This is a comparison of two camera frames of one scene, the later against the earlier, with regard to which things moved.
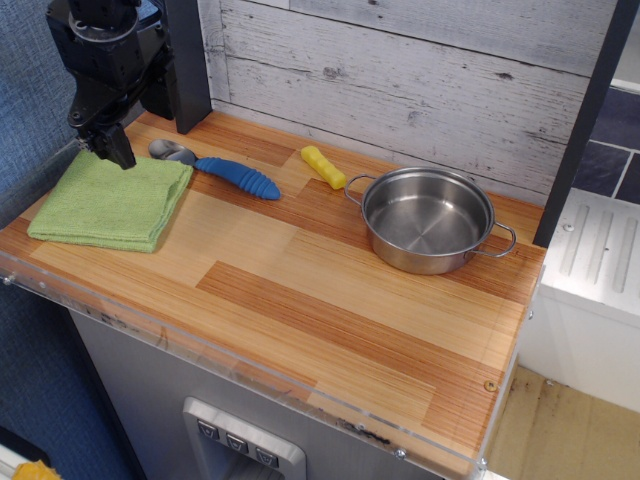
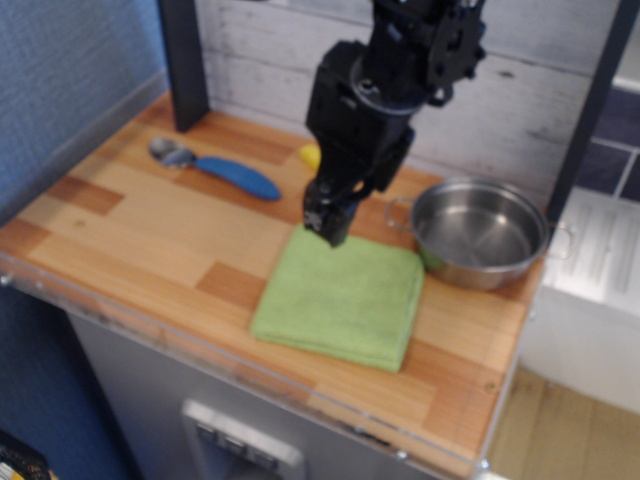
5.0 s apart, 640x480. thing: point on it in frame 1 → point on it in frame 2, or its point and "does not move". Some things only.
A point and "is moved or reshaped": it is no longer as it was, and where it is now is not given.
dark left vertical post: (191, 84) does not move
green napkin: (100, 203) → (352, 300)
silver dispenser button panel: (231, 447) does not move
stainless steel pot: (428, 220) is moved or reshaped
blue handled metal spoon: (253, 183) does not move
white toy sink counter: (583, 327) does not move
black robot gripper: (111, 74) → (359, 145)
